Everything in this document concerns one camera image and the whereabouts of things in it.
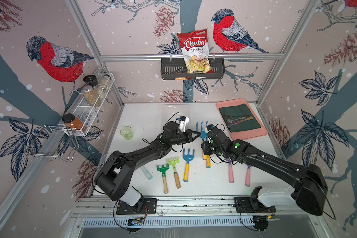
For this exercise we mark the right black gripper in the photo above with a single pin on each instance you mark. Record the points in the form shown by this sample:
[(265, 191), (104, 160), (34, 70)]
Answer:
[(205, 145)]

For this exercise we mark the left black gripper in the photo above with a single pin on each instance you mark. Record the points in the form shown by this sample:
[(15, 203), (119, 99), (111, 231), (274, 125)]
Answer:
[(188, 136)]

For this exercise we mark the blue fork rake yellow handle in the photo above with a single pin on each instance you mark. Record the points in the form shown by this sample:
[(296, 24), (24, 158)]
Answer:
[(188, 155)]

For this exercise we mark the lime green rake wooden handle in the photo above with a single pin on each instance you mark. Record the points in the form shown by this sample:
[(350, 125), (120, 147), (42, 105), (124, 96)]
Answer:
[(172, 162)]

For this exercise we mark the purple fork pink handle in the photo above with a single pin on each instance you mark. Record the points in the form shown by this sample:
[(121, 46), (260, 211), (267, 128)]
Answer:
[(248, 176), (230, 170)]

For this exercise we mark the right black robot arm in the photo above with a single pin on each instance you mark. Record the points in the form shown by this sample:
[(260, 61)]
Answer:
[(309, 183)]

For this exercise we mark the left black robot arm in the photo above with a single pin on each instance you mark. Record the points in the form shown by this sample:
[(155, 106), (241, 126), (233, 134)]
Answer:
[(115, 175)]

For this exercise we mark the clear plastic storage box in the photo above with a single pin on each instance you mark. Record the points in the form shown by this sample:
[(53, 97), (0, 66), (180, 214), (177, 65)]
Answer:
[(179, 113)]

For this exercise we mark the metal spoon on cloth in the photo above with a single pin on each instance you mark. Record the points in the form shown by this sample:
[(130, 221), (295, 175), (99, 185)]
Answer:
[(239, 120)]

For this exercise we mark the dark green cloth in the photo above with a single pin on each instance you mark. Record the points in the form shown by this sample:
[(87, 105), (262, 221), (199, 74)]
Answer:
[(235, 112)]

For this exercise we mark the pink tray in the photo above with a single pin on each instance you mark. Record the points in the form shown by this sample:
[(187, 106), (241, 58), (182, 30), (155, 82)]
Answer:
[(245, 134)]

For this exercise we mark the green plastic cup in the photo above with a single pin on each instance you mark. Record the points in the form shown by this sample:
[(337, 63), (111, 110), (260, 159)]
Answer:
[(126, 132)]

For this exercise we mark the Chuba cassava chips bag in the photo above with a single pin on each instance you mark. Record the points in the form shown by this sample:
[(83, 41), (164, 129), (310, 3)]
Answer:
[(194, 47)]

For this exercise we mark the pale spice jar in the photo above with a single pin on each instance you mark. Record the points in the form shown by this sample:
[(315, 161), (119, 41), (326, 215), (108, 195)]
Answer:
[(105, 82)]

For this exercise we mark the beige spice jar silver lid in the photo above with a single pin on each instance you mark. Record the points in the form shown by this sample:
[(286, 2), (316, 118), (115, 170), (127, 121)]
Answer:
[(91, 96)]

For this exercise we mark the orange spice jar black lid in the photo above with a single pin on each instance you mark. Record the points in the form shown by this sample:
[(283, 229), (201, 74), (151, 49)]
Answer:
[(71, 121)]

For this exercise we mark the dark green rake wooden handle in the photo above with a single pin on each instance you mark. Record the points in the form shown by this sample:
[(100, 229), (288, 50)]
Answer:
[(163, 169)]

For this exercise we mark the light blue fork pale handle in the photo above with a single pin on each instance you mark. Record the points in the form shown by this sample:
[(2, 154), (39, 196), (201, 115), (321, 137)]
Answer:
[(146, 173)]

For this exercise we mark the black wall basket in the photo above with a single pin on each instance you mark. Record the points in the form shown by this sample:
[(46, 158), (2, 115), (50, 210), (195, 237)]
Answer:
[(172, 69)]

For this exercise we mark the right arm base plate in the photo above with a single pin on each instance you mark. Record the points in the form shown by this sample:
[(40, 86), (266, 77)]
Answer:
[(251, 204)]

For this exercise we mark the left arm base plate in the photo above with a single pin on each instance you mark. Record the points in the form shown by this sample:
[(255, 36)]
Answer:
[(144, 206)]

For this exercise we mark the white wire shelf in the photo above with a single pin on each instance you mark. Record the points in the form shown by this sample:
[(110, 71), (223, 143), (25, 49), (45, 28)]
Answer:
[(88, 114)]

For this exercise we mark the wire hook rack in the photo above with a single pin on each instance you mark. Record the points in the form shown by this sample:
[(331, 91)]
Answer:
[(62, 144)]

